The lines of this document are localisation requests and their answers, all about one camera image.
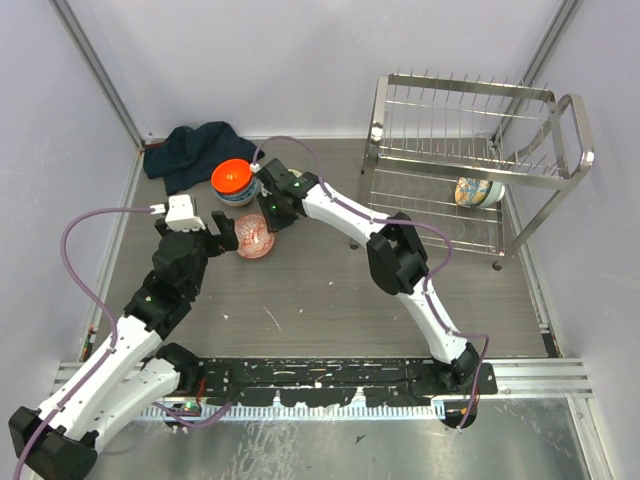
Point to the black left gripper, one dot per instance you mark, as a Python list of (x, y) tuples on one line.
[(226, 241)]

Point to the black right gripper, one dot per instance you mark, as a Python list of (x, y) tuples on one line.
[(274, 224)]

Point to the blue zigzag back bowl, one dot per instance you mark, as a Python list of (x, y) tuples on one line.
[(254, 238)]

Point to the blue white floral bowl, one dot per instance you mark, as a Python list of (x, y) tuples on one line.
[(250, 190)]

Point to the plain orange bowl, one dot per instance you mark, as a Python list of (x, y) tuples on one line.
[(231, 176)]

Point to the yellow orange back bowl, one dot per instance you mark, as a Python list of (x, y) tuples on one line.
[(471, 192)]

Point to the stainless steel dish rack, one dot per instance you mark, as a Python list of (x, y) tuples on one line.
[(427, 131)]

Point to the green grid back bowl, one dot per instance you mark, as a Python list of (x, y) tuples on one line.
[(494, 194)]

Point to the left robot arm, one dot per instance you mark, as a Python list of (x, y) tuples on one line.
[(63, 437)]

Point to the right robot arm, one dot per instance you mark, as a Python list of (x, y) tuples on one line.
[(397, 259)]

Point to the dark blue crumpled cloth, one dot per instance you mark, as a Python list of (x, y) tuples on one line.
[(190, 155)]

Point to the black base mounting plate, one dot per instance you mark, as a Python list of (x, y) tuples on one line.
[(321, 382)]

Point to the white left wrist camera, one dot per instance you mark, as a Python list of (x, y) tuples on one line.
[(180, 212)]

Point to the slotted cable duct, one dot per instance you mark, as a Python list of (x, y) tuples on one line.
[(356, 411)]

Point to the aluminium frame rail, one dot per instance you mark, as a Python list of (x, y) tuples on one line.
[(510, 379)]

